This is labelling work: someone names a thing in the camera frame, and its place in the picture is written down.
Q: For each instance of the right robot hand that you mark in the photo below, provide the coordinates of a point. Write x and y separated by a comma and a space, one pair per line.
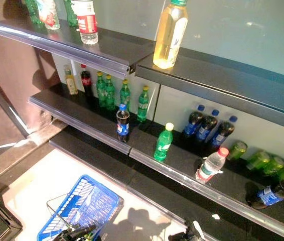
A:
184, 234

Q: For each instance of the small yellow tea bottle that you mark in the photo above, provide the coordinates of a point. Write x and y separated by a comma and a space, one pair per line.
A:
71, 84

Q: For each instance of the green soda bottle yellow cap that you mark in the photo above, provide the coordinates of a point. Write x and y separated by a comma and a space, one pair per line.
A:
110, 95
100, 91
142, 106
125, 96
163, 145

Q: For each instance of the water bottle with red label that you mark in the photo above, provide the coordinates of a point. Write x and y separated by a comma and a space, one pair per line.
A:
87, 22

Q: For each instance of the black base shelf board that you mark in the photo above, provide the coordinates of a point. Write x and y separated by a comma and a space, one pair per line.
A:
102, 160

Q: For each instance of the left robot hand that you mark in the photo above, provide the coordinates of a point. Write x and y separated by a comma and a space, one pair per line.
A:
78, 233

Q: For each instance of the bottle with red white label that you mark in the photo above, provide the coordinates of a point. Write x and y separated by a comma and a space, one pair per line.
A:
48, 15

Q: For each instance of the dark grey shelf board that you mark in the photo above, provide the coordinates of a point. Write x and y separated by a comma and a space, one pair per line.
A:
207, 77

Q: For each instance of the cola bottle with red cap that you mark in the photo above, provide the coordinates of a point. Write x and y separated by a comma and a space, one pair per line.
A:
86, 82

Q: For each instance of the dark cola bottle blue label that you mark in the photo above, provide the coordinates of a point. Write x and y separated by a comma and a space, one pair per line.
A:
123, 125
191, 123
206, 129
270, 195
222, 135

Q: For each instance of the black shelf board with strip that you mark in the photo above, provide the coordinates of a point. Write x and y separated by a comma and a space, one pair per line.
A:
81, 118
182, 163
56, 40

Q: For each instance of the blue plastic shopping basket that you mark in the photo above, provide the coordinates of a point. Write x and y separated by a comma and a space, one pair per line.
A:
91, 200

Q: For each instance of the water bottle with red cap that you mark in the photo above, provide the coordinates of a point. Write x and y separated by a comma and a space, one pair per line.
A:
211, 164

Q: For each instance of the large yellow tea bottle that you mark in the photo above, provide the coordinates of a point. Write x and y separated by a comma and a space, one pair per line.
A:
169, 37

